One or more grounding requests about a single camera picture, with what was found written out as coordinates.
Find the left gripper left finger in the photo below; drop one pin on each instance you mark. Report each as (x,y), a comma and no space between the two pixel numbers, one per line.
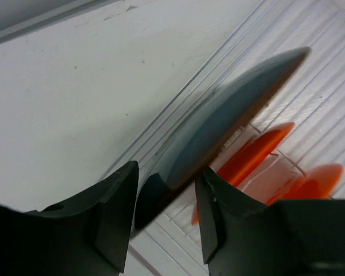
(86,234)

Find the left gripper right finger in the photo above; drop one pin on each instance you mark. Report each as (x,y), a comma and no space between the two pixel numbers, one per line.
(242,236)

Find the orange plastic plate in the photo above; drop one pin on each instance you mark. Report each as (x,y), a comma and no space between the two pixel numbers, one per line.
(317,183)
(256,152)

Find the dark teal ceramic plate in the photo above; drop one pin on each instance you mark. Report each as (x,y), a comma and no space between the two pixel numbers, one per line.
(198,139)

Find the clear wire dish rack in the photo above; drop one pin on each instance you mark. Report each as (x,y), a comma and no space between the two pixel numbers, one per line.
(313,99)

